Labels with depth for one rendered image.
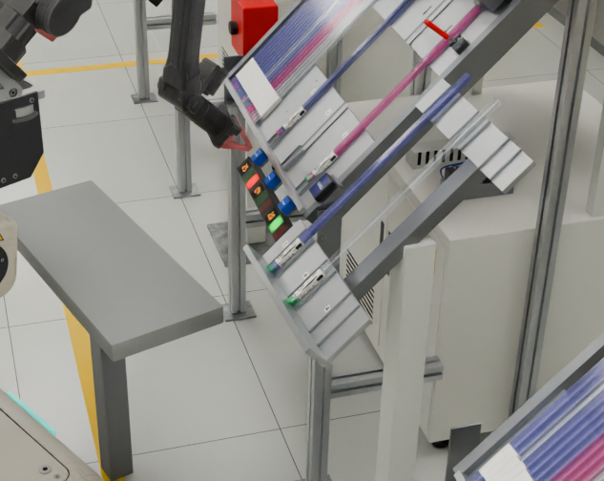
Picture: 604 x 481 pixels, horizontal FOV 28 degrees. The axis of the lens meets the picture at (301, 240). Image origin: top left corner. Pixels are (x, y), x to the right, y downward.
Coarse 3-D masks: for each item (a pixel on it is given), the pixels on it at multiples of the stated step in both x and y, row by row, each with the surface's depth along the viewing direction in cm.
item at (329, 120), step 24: (312, 72) 269; (288, 96) 270; (336, 96) 256; (264, 120) 272; (312, 120) 258; (336, 120) 251; (288, 144) 259; (312, 144) 253; (336, 144) 246; (360, 144) 240; (288, 168) 254; (312, 168) 248; (336, 168) 242
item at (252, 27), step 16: (240, 0) 324; (256, 0) 325; (272, 0) 325; (240, 16) 323; (256, 16) 321; (272, 16) 323; (240, 32) 325; (256, 32) 324; (240, 48) 328; (256, 144) 346; (208, 224) 373; (224, 224) 373; (224, 240) 365; (256, 240) 363; (272, 240) 365; (224, 256) 357
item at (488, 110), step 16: (480, 112) 205; (464, 128) 206; (448, 144) 206; (432, 160) 207; (416, 176) 207; (400, 192) 208; (384, 208) 208; (368, 224) 209; (352, 240) 209; (336, 256) 210
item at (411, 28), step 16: (384, 0) 264; (400, 0) 259; (416, 0) 255; (432, 0) 250; (448, 0) 246; (464, 0) 242; (512, 0) 231; (384, 16) 260; (400, 16) 256; (416, 16) 251; (432, 16) 247; (448, 16) 243; (480, 16) 235; (496, 16) 231; (400, 32) 252; (416, 32) 248; (432, 32) 244; (464, 32) 236; (480, 32) 232; (416, 48) 245; (432, 48) 241; (448, 48) 237; (432, 64) 238; (448, 64) 234
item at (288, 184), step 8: (224, 80) 291; (232, 88) 286; (240, 104) 279; (248, 120) 273; (256, 128) 268; (256, 136) 266; (264, 136) 268; (264, 144) 262; (264, 152) 260; (272, 152) 260; (272, 160) 256; (280, 168) 252; (280, 176) 251; (288, 184) 247; (288, 192) 245; (296, 192) 245; (296, 200) 242; (304, 208) 239
